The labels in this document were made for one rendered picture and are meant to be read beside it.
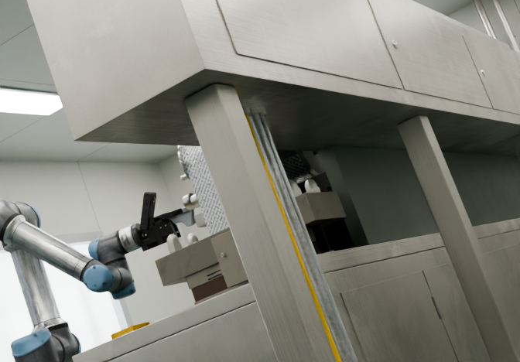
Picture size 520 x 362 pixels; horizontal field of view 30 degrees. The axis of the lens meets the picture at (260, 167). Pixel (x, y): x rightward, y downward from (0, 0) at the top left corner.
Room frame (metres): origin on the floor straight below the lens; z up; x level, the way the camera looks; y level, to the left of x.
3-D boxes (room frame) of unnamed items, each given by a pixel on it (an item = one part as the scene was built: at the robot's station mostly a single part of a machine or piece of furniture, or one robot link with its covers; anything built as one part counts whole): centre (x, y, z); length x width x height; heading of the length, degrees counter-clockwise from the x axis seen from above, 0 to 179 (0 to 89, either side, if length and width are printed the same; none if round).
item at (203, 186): (2.24, 0.06, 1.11); 0.23 x 0.01 x 0.18; 64
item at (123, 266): (2.85, 0.51, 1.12); 0.11 x 0.08 x 0.11; 169
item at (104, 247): (2.87, 0.51, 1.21); 0.11 x 0.08 x 0.09; 79
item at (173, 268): (2.11, 0.08, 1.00); 0.40 x 0.16 x 0.06; 64
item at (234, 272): (2.02, 0.10, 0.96); 0.10 x 0.03 x 0.11; 64
